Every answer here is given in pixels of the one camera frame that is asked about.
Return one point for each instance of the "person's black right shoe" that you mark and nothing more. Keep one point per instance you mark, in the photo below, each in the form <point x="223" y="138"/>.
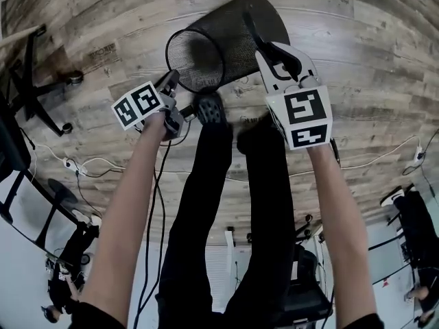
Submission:
<point x="255" y="132"/>

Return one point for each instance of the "person's black left shoe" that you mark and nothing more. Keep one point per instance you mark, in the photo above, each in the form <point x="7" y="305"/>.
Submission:
<point x="211" y="110"/>

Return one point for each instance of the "person's right leg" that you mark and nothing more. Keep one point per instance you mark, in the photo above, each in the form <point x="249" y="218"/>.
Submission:
<point x="264" y="201"/>

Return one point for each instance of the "person's left forearm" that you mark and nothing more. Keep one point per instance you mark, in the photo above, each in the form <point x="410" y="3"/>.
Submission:
<point x="130" y="201"/>

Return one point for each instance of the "light wooden desk edge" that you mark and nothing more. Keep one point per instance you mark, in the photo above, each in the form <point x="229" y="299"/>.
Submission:
<point x="15" y="39"/>

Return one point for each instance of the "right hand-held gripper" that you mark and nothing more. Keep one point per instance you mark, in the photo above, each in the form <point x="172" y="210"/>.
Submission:
<point x="305" y="108"/>

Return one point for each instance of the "black table frame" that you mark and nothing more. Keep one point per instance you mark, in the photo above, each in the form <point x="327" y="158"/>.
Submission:
<point x="41" y="214"/>

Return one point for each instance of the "black office chair base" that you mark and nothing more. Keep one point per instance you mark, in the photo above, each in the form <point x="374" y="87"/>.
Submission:
<point x="32" y="91"/>

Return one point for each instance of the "person's left leg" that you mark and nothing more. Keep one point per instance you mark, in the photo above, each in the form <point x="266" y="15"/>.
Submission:
<point x="199" y="197"/>

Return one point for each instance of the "person's leg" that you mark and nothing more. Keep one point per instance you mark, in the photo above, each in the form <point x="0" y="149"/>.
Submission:
<point x="264" y="201"/>
<point x="199" y="197"/>

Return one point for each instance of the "person's right forearm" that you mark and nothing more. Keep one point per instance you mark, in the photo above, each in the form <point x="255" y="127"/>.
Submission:
<point x="339" y="225"/>

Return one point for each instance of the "white power strip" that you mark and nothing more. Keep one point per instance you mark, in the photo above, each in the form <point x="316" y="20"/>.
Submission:
<point x="76" y="167"/>
<point x="419" y="153"/>

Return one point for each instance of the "person's black shoe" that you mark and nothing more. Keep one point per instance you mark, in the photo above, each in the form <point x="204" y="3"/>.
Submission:
<point x="255" y="132"/>
<point x="211" y="110"/>

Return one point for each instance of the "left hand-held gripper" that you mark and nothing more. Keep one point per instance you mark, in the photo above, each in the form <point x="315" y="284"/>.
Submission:
<point x="142" y="103"/>

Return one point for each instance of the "black mesh wastebasket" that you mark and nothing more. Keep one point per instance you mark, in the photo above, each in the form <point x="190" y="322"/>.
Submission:
<point x="233" y="36"/>

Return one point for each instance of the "black office chair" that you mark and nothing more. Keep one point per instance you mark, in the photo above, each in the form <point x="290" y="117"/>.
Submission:
<point x="305" y="286"/>

